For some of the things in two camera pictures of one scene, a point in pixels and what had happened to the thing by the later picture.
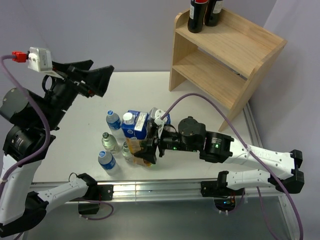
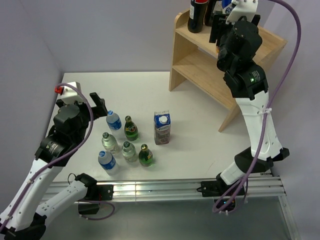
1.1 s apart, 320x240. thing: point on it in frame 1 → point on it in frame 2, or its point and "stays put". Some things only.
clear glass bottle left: (110, 143) stays put
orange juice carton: (134, 126) → (225, 6)
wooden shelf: (227, 62) stays put
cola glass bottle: (213, 9) stays put
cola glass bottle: (196, 13) stays put
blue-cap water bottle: (114, 123) stays put
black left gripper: (98, 79) → (100, 109)
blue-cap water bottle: (107, 161) stays put
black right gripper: (149, 152) → (219, 26)
